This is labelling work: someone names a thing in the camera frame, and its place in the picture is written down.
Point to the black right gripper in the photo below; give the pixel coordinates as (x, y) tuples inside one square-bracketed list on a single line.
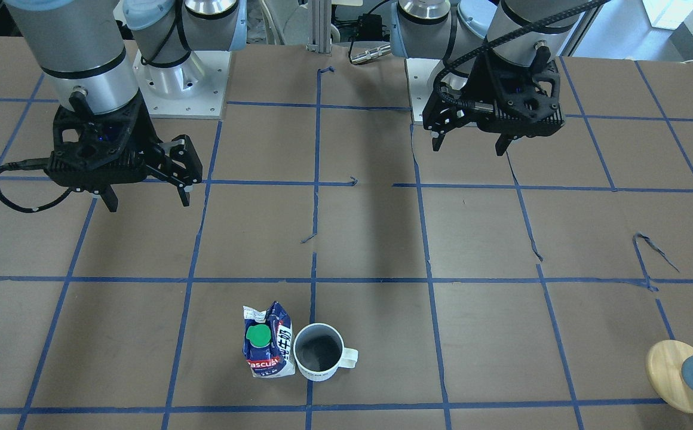
[(141, 132)]

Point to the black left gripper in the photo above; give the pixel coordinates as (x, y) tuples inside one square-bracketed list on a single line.
[(465, 94)]

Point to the blue white milk carton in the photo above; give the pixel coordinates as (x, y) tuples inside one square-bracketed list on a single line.
[(268, 342)]

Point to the white ceramic mug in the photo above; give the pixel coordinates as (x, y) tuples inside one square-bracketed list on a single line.
[(319, 351)]

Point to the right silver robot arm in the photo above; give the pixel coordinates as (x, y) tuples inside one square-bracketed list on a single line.
[(115, 65)]

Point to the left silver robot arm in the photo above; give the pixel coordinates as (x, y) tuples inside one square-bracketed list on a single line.
[(456, 32)]

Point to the brown paper table cover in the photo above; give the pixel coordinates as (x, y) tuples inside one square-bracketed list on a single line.
[(521, 291)]

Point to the wooden mug tree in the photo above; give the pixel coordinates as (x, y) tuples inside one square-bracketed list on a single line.
[(663, 365)]

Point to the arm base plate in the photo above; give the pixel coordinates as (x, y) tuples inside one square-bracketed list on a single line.
[(195, 89), (420, 75)]

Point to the aluminium frame post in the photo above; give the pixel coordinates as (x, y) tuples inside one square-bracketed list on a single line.
[(319, 38)]

